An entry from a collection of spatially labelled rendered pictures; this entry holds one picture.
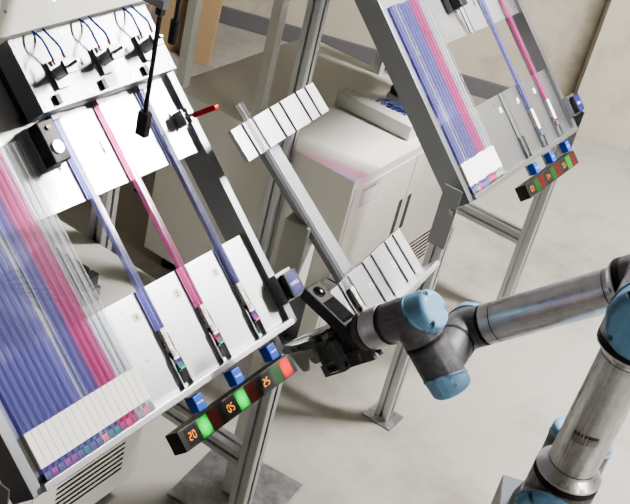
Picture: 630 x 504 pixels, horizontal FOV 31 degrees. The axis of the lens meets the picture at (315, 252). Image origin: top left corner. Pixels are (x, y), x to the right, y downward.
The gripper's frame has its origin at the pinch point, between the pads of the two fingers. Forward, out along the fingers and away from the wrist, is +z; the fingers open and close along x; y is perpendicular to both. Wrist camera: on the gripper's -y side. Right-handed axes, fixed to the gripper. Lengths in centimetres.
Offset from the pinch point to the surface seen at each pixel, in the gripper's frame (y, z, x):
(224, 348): -5.4, 4.7, -10.2
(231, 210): -27.4, 4.7, 7.8
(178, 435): 3.2, 5.9, -28.1
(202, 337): -9.3, 4.9, -13.7
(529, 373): 60, 44, 137
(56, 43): -66, -5, -23
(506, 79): -22, 106, 316
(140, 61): -59, -1, -2
